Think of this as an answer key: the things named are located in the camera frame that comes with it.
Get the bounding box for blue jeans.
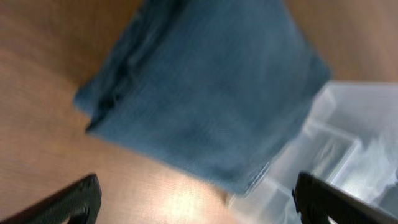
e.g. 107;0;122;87
74;0;331;194

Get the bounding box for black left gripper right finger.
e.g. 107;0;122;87
292;172;397;224

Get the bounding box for clear plastic storage container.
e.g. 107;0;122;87
228;82;397;224

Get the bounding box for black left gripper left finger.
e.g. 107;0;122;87
1;174;102;224

